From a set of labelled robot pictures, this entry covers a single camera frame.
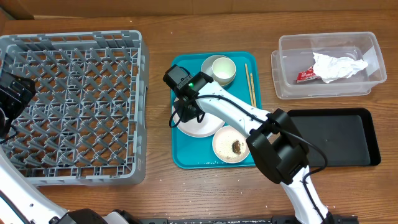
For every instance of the grey plastic dish rack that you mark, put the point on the grey plastic dish rack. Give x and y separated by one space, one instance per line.
86 123

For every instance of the brown food scrap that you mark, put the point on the brown food scrap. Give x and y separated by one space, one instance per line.
236 147

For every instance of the red snack wrapper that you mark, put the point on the red snack wrapper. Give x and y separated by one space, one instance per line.
307 75

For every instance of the white napkin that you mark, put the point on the white napkin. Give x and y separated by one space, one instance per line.
330 68

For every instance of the wooden chopstick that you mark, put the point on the wooden chopstick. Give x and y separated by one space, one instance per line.
249 84
253 91

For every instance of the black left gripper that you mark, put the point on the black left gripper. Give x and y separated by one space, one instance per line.
16 104

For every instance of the black plastic tray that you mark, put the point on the black plastic tray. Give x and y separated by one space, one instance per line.
346 135

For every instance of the large pink-white plate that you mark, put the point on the large pink-white plate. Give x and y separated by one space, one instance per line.
209 126

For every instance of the clear plastic bin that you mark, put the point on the clear plastic bin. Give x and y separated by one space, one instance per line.
295 55

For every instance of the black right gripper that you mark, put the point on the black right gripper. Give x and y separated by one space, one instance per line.
187 119

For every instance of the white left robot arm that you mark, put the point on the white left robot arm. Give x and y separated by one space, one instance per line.
28 204

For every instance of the cream plastic cup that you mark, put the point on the cream plastic cup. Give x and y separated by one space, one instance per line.
224 70

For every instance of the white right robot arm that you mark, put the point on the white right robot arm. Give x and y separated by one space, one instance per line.
276 145

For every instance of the small plate with crumbs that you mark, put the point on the small plate with crumbs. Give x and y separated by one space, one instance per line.
222 145

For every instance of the grey round bowl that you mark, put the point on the grey round bowl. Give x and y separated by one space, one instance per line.
206 66

